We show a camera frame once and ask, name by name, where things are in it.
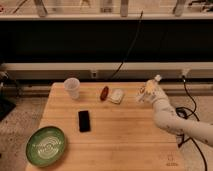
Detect clear plastic bottle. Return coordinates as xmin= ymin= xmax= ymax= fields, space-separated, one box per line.
xmin=136 ymin=83 xmax=154 ymax=103

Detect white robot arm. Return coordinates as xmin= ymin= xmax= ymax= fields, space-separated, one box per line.
xmin=145 ymin=79 xmax=213 ymax=147

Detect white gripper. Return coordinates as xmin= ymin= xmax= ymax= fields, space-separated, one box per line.
xmin=145 ymin=75 xmax=167 ymax=103

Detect white wall outlet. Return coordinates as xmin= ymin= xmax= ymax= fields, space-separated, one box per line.
xmin=91 ymin=70 xmax=98 ymax=79

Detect red oval object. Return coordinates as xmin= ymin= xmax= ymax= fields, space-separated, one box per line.
xmin=100 ymin=86 xmax=109 ymax=101

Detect black smartphone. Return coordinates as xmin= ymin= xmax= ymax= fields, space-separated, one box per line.
xmin=78 ymin=111 xmax=91 ymax=132

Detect black hanging cable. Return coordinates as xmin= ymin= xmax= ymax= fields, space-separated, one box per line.
xmin=107 ymin=10 xmax=145 ymax=81

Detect translucent plastic cup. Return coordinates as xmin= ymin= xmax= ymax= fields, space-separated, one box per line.
xmin=64 ymin=78 xmax=80 ymax=100

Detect black floor cables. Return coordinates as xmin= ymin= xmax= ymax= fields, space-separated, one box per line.
xmin=173 ymin=75 xmax=209 ymax=171

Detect green ceramic bowl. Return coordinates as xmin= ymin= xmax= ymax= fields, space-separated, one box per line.
xmin=25 ymin=126 xmax=66 ymax=167

